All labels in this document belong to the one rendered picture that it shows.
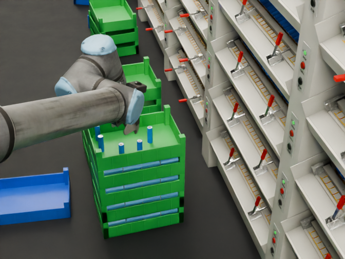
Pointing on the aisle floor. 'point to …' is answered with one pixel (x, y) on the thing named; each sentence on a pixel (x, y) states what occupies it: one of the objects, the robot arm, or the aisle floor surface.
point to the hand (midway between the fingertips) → (132, 126)
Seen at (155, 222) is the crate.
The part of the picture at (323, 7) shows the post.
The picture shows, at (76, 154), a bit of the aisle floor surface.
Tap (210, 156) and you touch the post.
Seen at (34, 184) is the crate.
